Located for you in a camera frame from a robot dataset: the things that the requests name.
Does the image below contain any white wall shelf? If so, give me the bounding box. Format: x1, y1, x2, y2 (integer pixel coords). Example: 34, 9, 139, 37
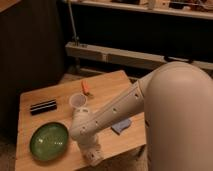
62, 0, 213, 20

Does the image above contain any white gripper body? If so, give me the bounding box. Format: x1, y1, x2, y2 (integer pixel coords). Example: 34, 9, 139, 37
78, 135, 103, 166

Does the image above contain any dark cabinet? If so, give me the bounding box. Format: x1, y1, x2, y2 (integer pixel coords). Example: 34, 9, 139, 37
0, 0, 66, 111

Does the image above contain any green ceramic bowl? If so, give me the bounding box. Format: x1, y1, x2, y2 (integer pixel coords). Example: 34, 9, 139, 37
29, 122, 69, 161

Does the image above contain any metal stand pole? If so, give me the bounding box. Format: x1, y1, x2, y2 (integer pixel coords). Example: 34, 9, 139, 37
67, 0, 79, 46

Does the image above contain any orange carrot toy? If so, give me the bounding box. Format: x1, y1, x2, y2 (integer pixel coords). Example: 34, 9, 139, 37
81, 80, 91, 96

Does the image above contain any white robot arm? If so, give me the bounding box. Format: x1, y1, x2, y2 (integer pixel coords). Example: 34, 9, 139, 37
70, 62, 213, 171

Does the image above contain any black striped box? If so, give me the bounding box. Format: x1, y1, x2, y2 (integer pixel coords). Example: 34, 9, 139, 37
30, 99, 57, 115

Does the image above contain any wooden folding table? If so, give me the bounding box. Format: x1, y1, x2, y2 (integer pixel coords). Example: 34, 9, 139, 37
15, 70, 146, 171

